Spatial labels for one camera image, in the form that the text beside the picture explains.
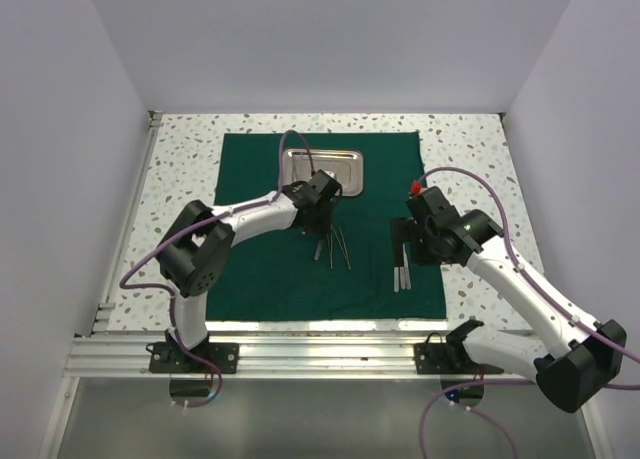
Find steel tweezers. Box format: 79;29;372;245
327;232;334;269
335;227;352;270

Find steel scalpel handle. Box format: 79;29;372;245
393;267;401;293
398;267;407;290
404;266;412;290

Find green surgical cloth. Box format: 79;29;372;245
207;132;446;322

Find steel forceps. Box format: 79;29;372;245
314;235;327;261

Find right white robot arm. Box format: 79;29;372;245
390;187;627;413

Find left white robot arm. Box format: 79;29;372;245
156;170;343;372

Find steel surgical scissors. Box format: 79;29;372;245
292;159;305;182

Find steel instrument tray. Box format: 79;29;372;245
282;148;364;197

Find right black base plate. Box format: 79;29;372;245
413;342;504;375

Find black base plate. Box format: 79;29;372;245
145;341;240;374
413;342;504;375

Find aluminium left rail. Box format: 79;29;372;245
89;111;164;335

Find aluminium rail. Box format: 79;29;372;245
89;111;164;335
63;334;591;380

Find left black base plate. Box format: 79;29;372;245
145;341;240;374

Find aluminium front rail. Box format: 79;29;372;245
63;334;591;380

